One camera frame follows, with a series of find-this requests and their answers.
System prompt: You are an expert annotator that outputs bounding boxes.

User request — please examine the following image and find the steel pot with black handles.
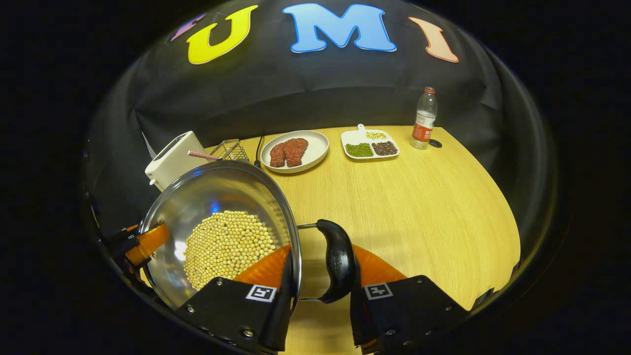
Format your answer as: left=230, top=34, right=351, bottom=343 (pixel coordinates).
left=140, top=160, right=356, bottom=310

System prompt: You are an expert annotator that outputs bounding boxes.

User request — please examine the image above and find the clear bottle with red label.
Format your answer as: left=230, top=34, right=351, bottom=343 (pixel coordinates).
left=410, top=87, right=438, bottom=150

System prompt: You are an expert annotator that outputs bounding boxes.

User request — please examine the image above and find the round white plate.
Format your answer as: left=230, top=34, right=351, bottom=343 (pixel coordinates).
left=260, top=130, right=330, bottom=174

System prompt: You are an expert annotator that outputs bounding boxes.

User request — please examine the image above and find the large red meat slice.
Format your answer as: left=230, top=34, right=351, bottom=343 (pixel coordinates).
left=283, top=138, right=309, bottom=167

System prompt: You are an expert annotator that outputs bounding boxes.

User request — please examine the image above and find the small red meat slice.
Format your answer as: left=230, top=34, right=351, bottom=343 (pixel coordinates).
left=269, top=142, right=287, bottom=168

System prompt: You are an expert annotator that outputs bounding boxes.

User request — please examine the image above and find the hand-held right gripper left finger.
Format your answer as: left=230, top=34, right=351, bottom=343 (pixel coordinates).
left=175, top=244, right=297, bottom=355

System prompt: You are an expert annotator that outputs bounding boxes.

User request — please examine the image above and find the white divided dish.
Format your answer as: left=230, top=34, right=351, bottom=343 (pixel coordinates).
left=341, top=124, right=400, bottom=160

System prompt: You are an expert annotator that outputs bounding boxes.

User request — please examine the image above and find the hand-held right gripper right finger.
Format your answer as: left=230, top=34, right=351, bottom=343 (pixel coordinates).
left=349, top=245, right=470, bottom=355

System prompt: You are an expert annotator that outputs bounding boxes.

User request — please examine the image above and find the black backdrop cloth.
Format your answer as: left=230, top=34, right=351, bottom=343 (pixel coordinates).
left=84, top=0, right=558, bottom=232

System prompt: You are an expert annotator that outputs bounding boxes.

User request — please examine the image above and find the large pile of yellow soybeans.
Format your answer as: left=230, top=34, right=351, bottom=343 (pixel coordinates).
left=183, top=211, right=277, bottom=291

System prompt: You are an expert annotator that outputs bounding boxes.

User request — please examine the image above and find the white toaster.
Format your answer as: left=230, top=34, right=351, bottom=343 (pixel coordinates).
left=144, top=131, right=208, bottom=192

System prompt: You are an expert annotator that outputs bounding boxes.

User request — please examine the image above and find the small wire basket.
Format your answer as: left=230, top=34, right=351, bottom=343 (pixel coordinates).
left=210, top=139, right=249, bottom=163

